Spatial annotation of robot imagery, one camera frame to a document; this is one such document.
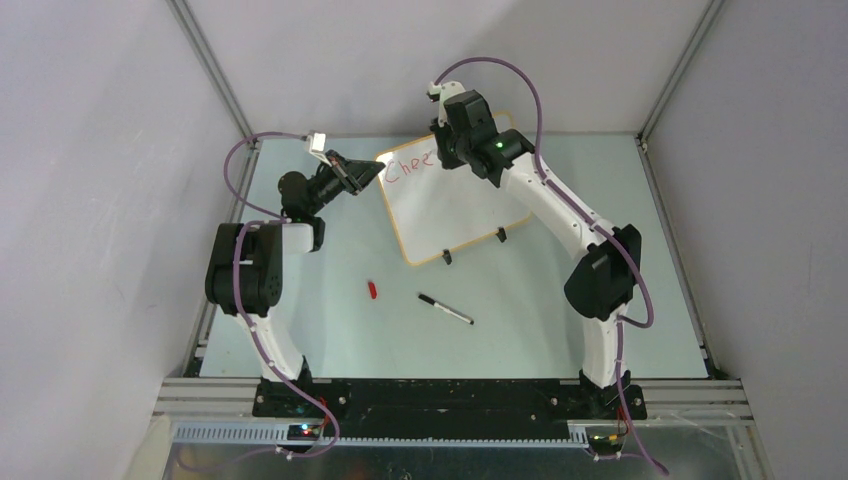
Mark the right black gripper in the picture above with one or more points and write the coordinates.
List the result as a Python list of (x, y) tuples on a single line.
[(449, 161)]

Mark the yellow-framed whiteboard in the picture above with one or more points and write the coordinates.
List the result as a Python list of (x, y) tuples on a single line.
[(433, 210)]

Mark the black capped marker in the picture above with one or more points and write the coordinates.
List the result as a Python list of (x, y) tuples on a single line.
[(446, 309)]

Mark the aluminium frame front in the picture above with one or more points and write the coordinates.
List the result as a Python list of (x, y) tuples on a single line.
[(219, 410)]

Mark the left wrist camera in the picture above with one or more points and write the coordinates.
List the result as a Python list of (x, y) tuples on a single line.
[(315, 143)]

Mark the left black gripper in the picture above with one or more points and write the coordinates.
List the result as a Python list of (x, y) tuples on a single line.
[(353, 175)]

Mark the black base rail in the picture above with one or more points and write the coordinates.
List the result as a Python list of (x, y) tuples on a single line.
[(428, 409)]

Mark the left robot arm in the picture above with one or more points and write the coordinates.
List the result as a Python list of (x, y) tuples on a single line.
[(245, 274)]

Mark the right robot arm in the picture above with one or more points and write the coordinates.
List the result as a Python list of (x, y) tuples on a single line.
[(602, 284)]

